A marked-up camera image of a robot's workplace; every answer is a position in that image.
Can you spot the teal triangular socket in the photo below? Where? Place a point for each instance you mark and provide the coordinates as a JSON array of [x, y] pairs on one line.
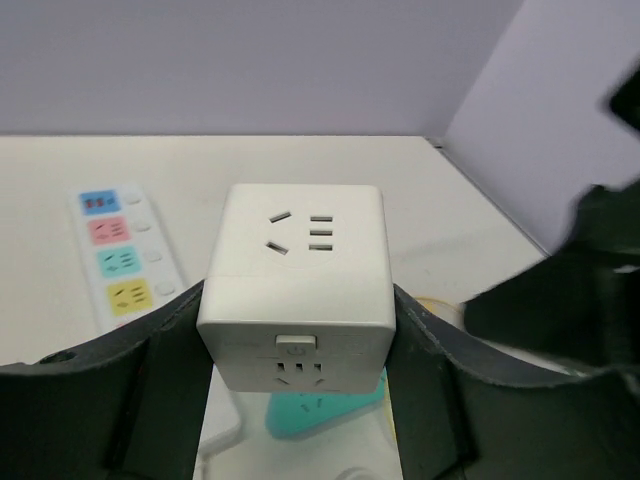
[[292, 415]]

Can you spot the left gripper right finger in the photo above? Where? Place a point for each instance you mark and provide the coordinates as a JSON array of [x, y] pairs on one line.
[[465, 410]]

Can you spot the white colourful power strip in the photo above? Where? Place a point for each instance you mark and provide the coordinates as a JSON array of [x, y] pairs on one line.
[[128, 263]]

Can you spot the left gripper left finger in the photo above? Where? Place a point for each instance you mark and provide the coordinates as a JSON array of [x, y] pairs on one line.
[[127, 405]]

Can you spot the white cube socket adapter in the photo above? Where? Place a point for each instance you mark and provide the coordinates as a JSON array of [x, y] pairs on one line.
[[298, 296]]

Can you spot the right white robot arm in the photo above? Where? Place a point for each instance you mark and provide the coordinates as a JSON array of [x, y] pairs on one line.
[[580, 305]]

